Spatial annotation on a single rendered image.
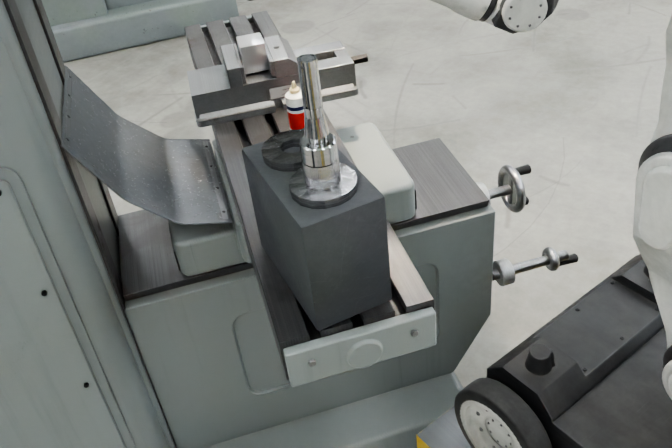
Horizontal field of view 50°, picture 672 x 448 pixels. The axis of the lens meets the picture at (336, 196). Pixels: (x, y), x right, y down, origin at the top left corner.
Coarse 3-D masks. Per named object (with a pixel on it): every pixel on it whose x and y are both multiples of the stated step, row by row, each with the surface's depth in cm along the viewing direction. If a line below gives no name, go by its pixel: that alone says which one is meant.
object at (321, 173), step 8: (336, 152) 90; (304, 160) 90; (312, 160) 89; (320, 160) 89; (328, 160) 89; (336, 160) 90; (304, 168) 91; (312, 168) 90; (320, 168) 89; (328, 168) 90; (336, 168) 91; (304, 176) 92; (312, 176) 90; (320, 176) 90; (328, 176) 90; (336, 176) 91; (312, 184) 91; (320, 184) 91; (328, 184) 91; (336, 184) 92
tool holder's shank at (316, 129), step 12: (300, 60) 83; (312, 60) 82; (300, 72) 83; (312, 72) 83; (300, 84) 85; (312, 84) 84; (312, 96) 85; (312, 108) 86; (312, 120) 87; (324, 120) 87; (312, 132) 87; (324, 132) 88
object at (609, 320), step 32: (640, 256) 149; (608, 288) 143; (640, 288) 140; (576, 320) 137; (608, 320) 136; (640, 320) 136; (512, 352) 133; (544, 352) 125; (576, 352) 131; (608, 352) 130; (640, 352) 132; (512, 384) 127; (544, 384) 124; (576, 384) 125; (608, 384) 127; (640, 384) 127; (544, 416) 123; (576, 416) 123; (608, 416) 122; (640, 416) 122
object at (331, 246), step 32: (256, 160) 101; (288, 160) 98; (256, 192) 105; (288, 192) 94; (320, 192) 91; (352, 192) 92; (288, 224) 93; (320, 224) 89; (352, 224) 91; (384, 224) 94; (288, 256) 100; (320, 256) 92; (352, 256) 94; (384, 256) 97; (320, 288) 95; (352, 288) 97; (384, 288) 100; (320, 320) 98
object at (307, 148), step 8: (304, 136) 91; (328, 136) 90; (304, 144) 89; (312, 144) 89; (320, 144) 89; (328, 144) 88; (336, 144) 90; (304, 152) 89; (312, 152) 88; (320, 152) 88; (328, 152) 88
